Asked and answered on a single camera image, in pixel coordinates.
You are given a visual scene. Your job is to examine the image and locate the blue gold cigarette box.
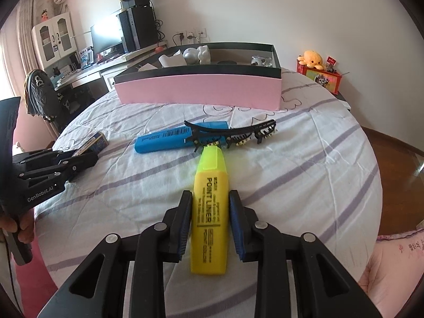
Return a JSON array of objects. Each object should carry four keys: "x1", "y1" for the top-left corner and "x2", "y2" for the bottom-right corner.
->
[{"x1": 73, "y1": 131, "x2": 109, "y2": 157}]

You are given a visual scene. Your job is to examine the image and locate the blue highlighter marker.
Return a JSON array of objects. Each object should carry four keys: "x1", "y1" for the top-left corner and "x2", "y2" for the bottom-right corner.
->
[{"x1": 134, "y1": 121, "x2": 228, "y2": 154}]

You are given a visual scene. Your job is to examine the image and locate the yellow highlighter marker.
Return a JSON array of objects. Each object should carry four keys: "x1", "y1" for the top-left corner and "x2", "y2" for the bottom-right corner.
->
[{"x1": 191, "y1": 146, "x2": 229, "y2": 275}]

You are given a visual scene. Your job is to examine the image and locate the white piggy bank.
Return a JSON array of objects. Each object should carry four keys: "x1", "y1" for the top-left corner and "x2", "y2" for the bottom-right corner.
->
[{"x1": 183, "y1": 45, "x2": 211, "y2": 65}]

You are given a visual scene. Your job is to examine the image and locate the pink green storage box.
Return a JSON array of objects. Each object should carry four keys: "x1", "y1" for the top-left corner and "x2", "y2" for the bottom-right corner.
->
[{"x1": 114, "y1": 42, "x2": 282, "y2": 111}]

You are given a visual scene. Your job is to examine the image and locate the black remote control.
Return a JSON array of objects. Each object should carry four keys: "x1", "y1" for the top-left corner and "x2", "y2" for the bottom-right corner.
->
[{"x1": 217, "y1": 60, "x2": 238, "y2": 65}]

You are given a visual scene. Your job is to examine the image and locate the person's left hand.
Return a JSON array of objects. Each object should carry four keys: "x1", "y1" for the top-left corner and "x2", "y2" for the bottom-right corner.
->
[{"x1": 0, "y1": 209, "x2": 34, "y2": 244}]

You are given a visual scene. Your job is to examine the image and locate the black office chair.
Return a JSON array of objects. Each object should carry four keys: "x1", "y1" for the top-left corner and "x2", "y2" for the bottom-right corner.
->
[{"x1": 24, "y1": 69, "x2": 81, "y2": 134}]

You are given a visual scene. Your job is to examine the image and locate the pink pillow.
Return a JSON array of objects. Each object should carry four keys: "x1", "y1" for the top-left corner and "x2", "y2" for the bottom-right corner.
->
[{"x1": 359, "y1": 229, "x2": 423, "y2": 317}]

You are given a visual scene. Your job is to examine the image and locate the white desk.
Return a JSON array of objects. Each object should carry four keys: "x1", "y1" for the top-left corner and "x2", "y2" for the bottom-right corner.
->
[{"x1": 55, "y1": 41, "x2": 167, "y2": 91}]

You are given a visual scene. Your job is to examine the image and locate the white glass-door cabinet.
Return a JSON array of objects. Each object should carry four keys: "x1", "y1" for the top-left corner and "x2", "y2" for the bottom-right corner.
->
[{"x1": 32, "y1": 12, "x2": 77, "y2": 70}]

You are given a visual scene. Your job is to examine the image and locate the black computer monitor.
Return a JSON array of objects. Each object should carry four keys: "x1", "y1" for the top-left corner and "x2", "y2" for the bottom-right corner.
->
[{"x1": 91, "y1": 23, "x2": 123, "y2": 54}]

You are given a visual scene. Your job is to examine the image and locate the white square box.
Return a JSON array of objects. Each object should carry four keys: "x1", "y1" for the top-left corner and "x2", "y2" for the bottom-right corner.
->
[{"x1": 138, "y1": 63, "x2": 157, "y2": 72}]

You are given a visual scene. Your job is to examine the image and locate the black hair clip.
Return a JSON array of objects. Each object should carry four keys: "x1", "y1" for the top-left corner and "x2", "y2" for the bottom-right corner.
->
[{"x1": 184, "y1": 119, "x2": 277, "y2": 151}]

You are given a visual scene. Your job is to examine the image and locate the black computer tower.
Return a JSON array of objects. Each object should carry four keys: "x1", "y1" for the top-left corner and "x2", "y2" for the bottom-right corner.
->
[{"x1": 118, "y1": 6, "x2": 158, "y2": 52}]

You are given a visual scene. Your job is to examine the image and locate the black white TV cabinet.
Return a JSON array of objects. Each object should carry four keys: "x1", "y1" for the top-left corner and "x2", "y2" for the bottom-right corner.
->
[{"x1": 335, "y1": 92, "x2": 351, "y2": 111}]

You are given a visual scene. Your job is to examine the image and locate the red cartoon storage box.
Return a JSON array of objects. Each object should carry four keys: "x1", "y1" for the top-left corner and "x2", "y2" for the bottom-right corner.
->
[{"x1": 297, "y1": 63, "x2": 342, "y2": 95}]

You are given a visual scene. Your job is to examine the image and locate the yellow octopus plush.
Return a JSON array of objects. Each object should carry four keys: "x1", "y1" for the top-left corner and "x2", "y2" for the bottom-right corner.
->
[{"x1": 297, "y1": 50, "x2": 324, "y2": 70}]

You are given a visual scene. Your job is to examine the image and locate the clear glass bottle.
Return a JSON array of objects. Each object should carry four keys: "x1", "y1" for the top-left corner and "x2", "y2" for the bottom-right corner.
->
[{"x1": 251, "y1": 55, "x2": 274, "y2": 68}]

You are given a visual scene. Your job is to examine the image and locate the white wall power outlet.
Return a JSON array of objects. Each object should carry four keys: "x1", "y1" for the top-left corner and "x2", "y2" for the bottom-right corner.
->
[{"x1": 173, "y1": 28, "x2": 209, "y2": 45}]

